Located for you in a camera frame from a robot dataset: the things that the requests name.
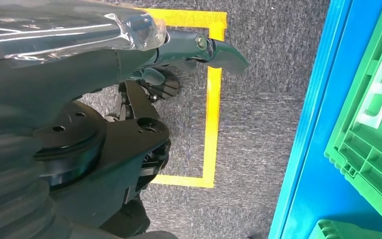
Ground blue metal shelf rack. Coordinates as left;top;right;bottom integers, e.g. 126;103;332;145
268;0;382;239

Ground yellow floor tape square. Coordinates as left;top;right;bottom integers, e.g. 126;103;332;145
138;8;228;189

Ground green plastic crate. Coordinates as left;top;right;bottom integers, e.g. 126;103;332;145
324;0;382;228
308;219;382;239

